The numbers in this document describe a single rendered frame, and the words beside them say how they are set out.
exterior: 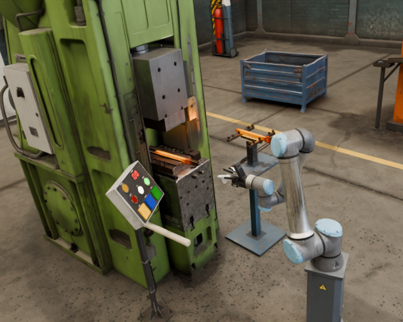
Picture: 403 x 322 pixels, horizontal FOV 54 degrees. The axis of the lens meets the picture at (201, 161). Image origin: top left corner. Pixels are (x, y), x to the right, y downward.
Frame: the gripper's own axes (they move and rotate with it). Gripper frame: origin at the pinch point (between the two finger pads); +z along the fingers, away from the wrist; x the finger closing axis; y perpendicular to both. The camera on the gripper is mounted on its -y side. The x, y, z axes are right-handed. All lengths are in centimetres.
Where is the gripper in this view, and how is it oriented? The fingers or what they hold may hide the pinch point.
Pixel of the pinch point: (223, 170)
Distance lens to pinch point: 267.4
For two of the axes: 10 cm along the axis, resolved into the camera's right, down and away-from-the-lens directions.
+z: -7.7, -2.2, 6.0
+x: 6.3, -4.2, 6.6
